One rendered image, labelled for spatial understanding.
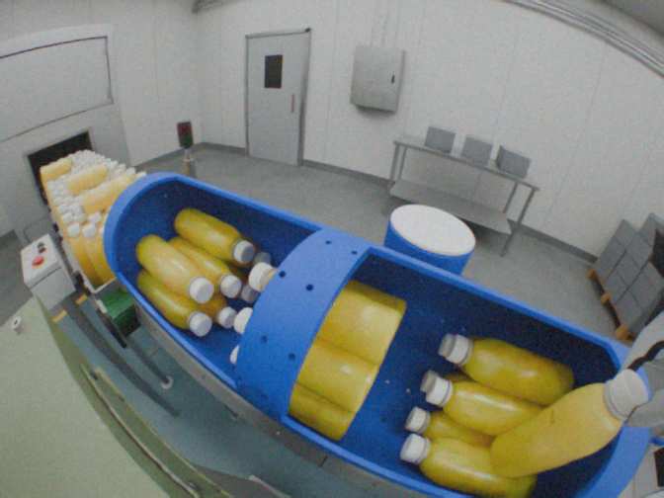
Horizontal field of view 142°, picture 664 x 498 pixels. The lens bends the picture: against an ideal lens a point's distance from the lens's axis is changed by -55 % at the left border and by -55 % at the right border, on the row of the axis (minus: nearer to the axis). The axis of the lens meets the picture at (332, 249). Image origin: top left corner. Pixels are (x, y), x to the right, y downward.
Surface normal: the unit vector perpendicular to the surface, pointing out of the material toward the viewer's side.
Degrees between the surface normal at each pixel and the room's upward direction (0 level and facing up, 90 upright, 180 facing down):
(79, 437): 4
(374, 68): 90
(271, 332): 42
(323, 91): 90
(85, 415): 4
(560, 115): 90
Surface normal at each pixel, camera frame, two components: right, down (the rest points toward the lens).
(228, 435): 0.09, -0.80
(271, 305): -0.19, -0.38
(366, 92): -0.43, 0.51
